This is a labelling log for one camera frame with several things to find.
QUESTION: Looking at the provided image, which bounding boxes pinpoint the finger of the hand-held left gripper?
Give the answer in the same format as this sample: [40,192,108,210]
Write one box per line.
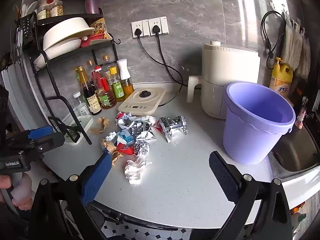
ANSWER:
[24,132,66,156]
[5,126,54,146]

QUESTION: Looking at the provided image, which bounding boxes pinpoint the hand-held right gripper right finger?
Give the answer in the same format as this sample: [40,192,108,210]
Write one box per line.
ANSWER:
[209,151,293,240]

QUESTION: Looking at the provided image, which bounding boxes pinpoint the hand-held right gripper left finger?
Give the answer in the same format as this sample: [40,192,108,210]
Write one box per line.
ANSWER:
[27,152,113,240]

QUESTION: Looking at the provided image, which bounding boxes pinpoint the brown paper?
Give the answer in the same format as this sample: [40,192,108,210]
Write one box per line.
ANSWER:
[101,141,124,165]
[90,117,110,134]

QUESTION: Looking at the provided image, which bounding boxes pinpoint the red and white wrapper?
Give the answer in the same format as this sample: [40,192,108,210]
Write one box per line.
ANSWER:
[116,142,135,155]

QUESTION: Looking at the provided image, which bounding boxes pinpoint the white tissue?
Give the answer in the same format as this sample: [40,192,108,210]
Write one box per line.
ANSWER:
[124,154,153,185]

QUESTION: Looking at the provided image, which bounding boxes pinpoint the purple plastic bucket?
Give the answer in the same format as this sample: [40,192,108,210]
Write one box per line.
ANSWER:
[221,82,296,165]

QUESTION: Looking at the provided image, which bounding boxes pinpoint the blue and white carton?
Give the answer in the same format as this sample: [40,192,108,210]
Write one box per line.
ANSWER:
[104,130,137,147]

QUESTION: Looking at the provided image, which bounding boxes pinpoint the white wrapper with red print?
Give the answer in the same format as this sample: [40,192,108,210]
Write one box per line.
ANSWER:
[114,112,133,125]

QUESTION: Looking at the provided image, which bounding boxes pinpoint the person's left hand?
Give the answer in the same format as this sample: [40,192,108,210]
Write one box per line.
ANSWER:
[0,174,33,211]

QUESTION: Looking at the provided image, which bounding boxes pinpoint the white plastic tray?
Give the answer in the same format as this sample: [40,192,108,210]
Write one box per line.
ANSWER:
[59,115,94,145]

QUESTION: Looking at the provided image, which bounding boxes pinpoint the black kitchen rack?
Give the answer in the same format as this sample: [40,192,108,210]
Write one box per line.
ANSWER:
[15,7,122,145]

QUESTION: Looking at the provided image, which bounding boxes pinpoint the white ribbed board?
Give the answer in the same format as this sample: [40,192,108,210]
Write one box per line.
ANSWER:
[0,62,50,130]

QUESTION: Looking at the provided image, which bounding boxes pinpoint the small clear white-capped bottle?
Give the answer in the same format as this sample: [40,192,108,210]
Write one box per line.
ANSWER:
[72,91,90,117]

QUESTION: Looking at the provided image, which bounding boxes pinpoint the dark soy sauce bottle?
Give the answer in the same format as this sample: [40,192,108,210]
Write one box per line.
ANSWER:
[76,65,102,116]

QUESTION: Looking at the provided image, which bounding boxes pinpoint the red-capped oil bottle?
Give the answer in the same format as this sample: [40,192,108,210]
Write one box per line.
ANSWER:
[91,66,117,110]

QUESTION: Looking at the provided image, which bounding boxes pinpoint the white plate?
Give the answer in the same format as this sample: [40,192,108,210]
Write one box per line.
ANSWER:
[34,46,80,69]
[44,37,82,55]

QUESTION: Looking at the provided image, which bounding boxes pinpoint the steel sink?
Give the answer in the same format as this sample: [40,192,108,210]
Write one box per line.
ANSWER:
[271,122,320,179]

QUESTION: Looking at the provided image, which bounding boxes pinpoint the yellow-capped green label bottle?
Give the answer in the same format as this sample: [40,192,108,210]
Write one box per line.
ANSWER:
[109,67,125,103]

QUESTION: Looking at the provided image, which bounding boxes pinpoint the gold-capped clear bottle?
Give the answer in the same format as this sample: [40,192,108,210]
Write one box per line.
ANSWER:
[102,54,118,75]
[86,59,97,73]

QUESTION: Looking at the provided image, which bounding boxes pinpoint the cream induction cooker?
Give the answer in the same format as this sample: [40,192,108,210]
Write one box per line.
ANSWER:
[117,87,168,114]

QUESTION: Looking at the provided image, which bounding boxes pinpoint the white-topped oil spray bottle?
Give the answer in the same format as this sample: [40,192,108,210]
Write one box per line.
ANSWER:
[117,59,135,102]

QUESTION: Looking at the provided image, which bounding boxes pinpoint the large white bowl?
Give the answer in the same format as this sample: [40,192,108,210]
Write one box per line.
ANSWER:
[43,17,95,50]

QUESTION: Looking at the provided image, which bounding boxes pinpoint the black slotted holder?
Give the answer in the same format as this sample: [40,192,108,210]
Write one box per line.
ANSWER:
[16,12,38,46]

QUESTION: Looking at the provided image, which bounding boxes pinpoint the red plastic container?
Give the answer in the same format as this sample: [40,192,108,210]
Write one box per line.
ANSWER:
[80,32,105,48]

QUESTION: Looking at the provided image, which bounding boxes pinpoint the cream air fryer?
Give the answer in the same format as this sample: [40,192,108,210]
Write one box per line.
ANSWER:
[187,41,261,119]

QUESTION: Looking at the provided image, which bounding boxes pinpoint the yellow dish soap bottle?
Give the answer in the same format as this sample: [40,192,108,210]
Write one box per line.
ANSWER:
[269,57,293,98]

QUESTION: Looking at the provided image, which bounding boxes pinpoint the glass jar of grains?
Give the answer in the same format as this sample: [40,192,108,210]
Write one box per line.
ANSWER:
[37,7,50,20]
[50,1,64,17]

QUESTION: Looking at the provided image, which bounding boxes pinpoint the yellow snack packet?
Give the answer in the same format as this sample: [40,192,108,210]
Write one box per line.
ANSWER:
[89,17,108,34]

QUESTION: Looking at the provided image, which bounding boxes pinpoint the white spoons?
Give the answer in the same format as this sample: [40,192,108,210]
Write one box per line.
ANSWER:
[21,1,38,18]

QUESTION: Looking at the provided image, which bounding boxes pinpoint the pink plastic bottle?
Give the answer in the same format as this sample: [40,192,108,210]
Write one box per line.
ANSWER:
[86,0,100,14]

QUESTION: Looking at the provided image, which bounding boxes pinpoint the grey hanging cloth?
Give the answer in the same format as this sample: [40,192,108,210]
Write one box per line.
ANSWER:
[300,35,312,80]
[284,17,305,70]

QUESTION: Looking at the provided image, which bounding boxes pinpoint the pink keychain figure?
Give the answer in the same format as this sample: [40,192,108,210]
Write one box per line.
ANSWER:
[295,96,309,129]

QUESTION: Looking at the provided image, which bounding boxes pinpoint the black hanging cable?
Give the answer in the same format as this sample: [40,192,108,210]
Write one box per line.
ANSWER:
[261,10,287,69]

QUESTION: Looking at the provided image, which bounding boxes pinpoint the black plug with cable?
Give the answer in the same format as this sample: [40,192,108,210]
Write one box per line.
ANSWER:
[152,24,202,89]
[134,27,185,107]

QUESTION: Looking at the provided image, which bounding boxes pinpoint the white wall socket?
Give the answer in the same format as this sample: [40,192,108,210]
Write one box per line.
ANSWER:
[148,16,169,36]
[131,20,150,39]

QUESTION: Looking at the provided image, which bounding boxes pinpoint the white wall hooks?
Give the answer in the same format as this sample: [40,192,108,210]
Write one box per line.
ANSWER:
[269,1,288,13]

